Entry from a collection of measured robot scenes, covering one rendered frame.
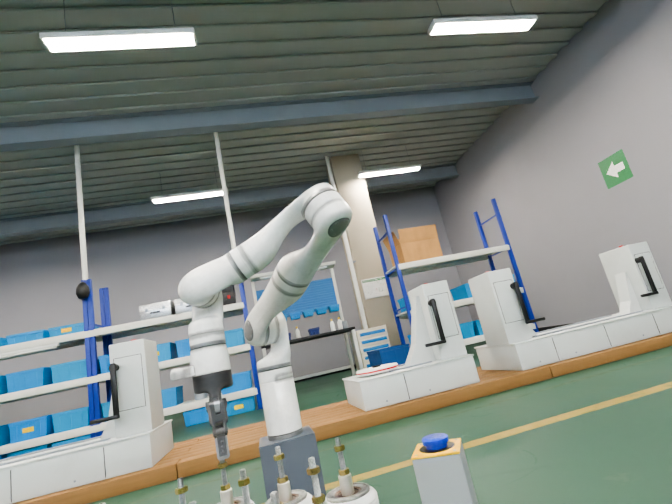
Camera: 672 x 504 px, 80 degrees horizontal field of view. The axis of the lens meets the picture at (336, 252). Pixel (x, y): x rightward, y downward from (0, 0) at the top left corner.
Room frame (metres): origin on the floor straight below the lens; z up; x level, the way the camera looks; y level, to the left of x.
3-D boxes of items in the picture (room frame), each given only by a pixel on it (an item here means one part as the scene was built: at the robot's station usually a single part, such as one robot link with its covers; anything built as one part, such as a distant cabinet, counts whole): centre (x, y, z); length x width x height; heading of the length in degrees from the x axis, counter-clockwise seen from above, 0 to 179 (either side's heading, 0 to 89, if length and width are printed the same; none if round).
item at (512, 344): (3.34, -1.75, 0.45); 1.51 x 0.57 x 0.74; 103
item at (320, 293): (6.26, 0.72, 0.94); 1.40 x 0.70 x 1.89; 103
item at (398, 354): (5.36, -0.38, 0.18); 0.50 x 0.41 x 0.37; 17
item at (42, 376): (4.74, 3.78, 0.89); 0.50 x 0.38 x 0.21; 13
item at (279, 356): (1.12, 0.23, 0.54); 0.09 x 0.09 x 0.17; 40
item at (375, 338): (6.42, -0.21, 0.34); 0.57 x 0.47 x 0.69; 13
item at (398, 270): (6.03, -1.62, 1.10); 1.89 x 0.64 x 2.20; 103
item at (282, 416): (1.12, 0.23, 0.39); 0.09 x 0.09 x 0.17; 13
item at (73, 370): (4.86, 3.36, 0.89); 0.50 x 0.38 x 0.21; 14
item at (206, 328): (0.83, 0.29, 0.62); 0.09 x 0.07 x 0.15; 2
